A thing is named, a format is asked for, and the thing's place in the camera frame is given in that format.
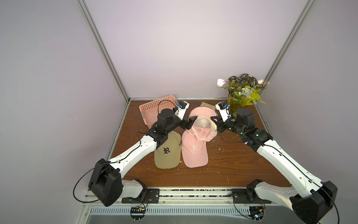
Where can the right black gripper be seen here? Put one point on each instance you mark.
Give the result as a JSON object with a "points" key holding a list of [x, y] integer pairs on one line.
{"points": [[221, 125]]}

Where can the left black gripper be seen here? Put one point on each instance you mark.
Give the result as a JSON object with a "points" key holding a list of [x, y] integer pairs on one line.
{"points": [[188, 124]]}

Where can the pink baseball cap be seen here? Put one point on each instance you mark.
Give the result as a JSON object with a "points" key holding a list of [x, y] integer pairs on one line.
{"points": [[194, 151]]}

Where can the beige baseball cap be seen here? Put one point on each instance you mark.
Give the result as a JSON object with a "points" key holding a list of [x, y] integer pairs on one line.
{"points": [[168, 155]]}

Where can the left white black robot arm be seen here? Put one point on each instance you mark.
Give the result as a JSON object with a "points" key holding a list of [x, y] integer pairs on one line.
{"points": [[107, 182]]}

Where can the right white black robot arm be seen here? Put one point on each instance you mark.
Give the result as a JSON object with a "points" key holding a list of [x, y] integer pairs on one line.
{"points": [[309, 197]]}

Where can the cream work glove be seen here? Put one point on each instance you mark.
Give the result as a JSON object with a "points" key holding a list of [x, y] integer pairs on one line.
{"points": [[204, 104]]}

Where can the potted plant in yellow vase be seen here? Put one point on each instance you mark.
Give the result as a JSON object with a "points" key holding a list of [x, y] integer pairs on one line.
{"points": [[243, 91]]}

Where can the pink perforated plastic basket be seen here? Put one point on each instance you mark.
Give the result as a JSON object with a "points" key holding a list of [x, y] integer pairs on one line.
{"points": [[150, 110]]}

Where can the right circuit board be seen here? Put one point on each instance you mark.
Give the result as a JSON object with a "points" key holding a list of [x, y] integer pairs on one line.
{"points": [[256, 213]]}

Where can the circuit board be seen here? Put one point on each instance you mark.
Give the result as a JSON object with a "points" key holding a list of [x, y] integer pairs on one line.
{"points": [[256, 213], [137, 213]]}

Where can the left circuit board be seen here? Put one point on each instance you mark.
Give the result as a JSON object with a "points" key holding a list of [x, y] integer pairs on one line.
{"points": [[137, 213]]}

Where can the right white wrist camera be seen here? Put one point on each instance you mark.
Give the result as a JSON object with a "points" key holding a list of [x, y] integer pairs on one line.
{"points": [[224, 109]]}

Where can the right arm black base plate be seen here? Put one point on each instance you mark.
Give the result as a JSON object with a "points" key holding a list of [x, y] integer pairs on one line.
{"points": [[246, 196]]}

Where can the aluminium front rail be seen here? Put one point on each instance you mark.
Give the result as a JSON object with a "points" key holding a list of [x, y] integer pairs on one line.
{"points": [[195, 196]]}

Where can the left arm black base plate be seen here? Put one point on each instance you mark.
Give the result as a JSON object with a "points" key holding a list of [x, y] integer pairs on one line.
{"points": [[146, 196]]}

